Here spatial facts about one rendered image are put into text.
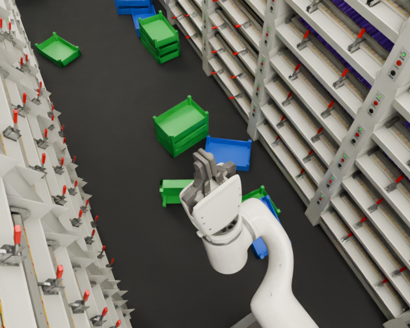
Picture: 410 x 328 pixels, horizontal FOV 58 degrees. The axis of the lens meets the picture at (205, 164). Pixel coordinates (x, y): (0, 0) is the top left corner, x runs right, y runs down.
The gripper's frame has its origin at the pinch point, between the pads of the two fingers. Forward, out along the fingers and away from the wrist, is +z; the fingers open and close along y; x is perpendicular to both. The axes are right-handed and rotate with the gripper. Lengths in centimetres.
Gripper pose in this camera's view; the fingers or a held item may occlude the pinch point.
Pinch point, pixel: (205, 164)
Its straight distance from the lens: 56.5
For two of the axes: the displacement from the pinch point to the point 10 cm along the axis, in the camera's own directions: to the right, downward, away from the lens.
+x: 6.2, 5.2, -5.8
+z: -1.6, -6.4, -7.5
